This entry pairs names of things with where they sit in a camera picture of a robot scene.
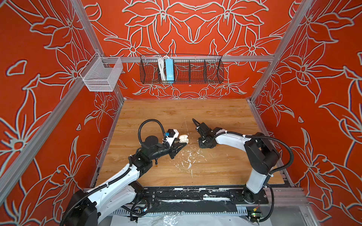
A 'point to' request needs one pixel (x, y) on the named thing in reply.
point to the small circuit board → (256, 215)
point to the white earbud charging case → (184, 138)
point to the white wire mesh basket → (101, 74)
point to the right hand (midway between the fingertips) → (202, 143)
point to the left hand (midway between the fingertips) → (184, 141)
